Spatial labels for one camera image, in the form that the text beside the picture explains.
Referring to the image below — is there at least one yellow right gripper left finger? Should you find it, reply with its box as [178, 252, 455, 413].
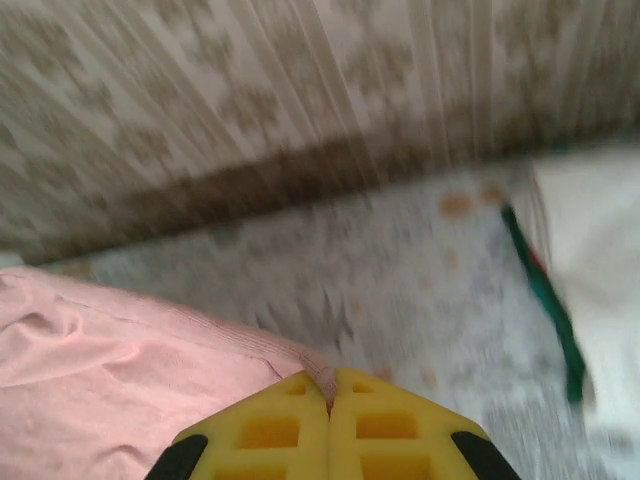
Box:
[149, 369, 334, 480]

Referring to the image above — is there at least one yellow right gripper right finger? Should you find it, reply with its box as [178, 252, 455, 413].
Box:
[327, 368, 521, 480]

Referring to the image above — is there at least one pink printed t-shirt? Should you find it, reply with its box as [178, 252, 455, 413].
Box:
[0, 264, 337, 480]

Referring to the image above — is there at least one floral tablecloth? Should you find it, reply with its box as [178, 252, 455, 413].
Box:
[0, 167, 640, 480]

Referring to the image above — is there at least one green folded t-shirt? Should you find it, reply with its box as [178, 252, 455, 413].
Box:
[499, 202, 587, 405]

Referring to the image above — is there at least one cream folded t-shirt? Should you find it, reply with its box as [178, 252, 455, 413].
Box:
[509, 154, 640, 441]

